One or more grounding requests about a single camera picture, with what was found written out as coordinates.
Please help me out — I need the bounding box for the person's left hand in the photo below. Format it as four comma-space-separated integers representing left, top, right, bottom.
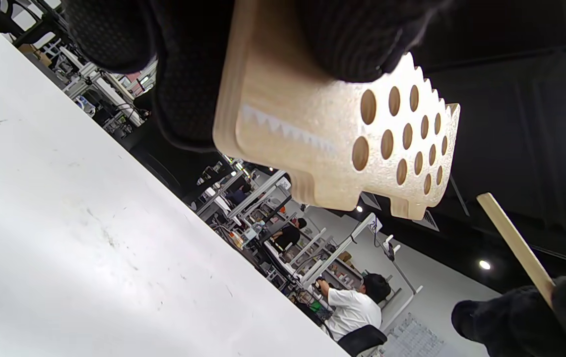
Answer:
64, 0, 454, 152

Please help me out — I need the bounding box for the person's right hand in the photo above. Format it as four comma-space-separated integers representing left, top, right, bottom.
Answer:
451, 273, 566, 357

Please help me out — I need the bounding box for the wooden lacing needle stick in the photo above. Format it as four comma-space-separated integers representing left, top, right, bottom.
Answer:
476, 192, 556, 308

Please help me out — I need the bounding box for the wooden crocodile lacing toy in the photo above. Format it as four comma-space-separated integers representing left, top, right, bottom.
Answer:
212, 0, 461, 220

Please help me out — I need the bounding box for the black swivel chair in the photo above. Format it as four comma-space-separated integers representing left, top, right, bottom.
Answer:
337, 325, 387, 357

